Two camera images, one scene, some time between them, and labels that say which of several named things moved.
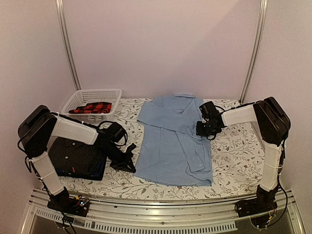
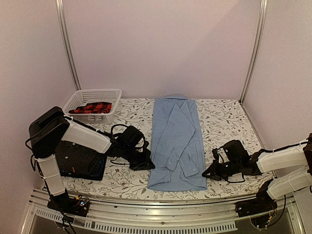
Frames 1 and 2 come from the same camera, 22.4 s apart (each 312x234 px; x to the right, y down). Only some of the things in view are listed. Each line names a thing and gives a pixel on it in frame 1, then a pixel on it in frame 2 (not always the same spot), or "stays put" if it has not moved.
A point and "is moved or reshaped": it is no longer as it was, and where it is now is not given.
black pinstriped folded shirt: [70, 154] stays put
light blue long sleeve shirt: [171, 151] is moved or reshaped
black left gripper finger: [126, 165] to [145, 165]
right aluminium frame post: [263, 10] stays put
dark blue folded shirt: [99, 175] stays put
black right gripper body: [205, 130] to [224, 172]
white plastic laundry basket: [93, 106] stays put
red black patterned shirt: [93, 107] stays put
